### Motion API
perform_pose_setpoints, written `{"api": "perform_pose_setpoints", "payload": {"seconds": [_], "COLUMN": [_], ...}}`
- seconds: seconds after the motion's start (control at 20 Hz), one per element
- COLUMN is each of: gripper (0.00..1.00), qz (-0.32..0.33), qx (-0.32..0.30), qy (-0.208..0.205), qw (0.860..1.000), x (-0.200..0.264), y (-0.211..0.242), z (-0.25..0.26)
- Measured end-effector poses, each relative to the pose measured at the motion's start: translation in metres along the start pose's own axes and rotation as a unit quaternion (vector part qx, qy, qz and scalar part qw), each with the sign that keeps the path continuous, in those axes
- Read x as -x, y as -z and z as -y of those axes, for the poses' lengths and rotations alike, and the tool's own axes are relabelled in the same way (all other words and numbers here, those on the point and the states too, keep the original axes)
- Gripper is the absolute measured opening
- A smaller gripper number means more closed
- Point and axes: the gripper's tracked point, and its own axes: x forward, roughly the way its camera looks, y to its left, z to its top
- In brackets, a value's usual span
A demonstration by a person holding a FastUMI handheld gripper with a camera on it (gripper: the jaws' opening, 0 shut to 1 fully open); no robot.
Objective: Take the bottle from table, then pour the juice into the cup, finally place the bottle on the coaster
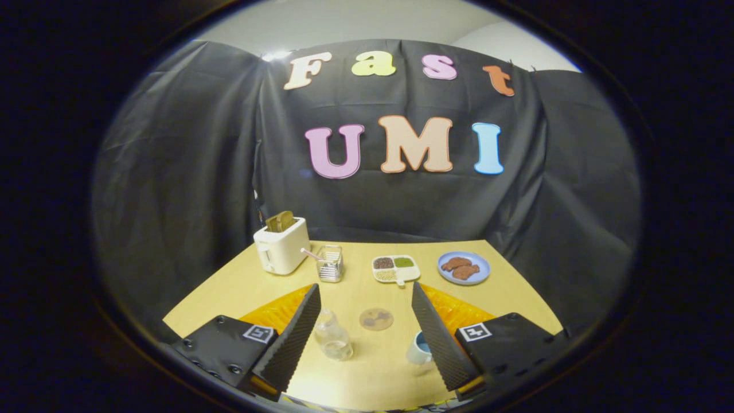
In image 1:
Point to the wooden table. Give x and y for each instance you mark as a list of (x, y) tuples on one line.
[(367, 367)]

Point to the brown meat piece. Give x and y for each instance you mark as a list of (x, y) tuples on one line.
[(465, 272), (456, 263)]

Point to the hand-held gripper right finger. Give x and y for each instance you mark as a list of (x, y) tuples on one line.
[(441, 344)]

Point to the white divided tray with seeds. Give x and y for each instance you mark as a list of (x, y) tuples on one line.
[(395, 268)]

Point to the black backdrop cloth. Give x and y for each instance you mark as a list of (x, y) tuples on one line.
[(200, 172)]

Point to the clear glass with straw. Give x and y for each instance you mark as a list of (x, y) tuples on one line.
[(330, 265)]

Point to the white cup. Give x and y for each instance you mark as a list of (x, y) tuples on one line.
[(420, 350)]

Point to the white toaster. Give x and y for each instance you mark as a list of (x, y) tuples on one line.
[(281, 249)]

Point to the blue plate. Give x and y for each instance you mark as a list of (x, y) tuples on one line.
[(480, 269)]

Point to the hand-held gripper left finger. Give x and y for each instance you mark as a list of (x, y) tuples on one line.
[(289, 344)]

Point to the toast slice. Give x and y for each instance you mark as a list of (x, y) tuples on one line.
[(280, 221)]

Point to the round brown coaster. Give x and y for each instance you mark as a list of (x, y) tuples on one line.
[(376, 319)]

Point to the clear plastic juice bottle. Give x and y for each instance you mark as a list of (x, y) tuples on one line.
[(332, 338)]

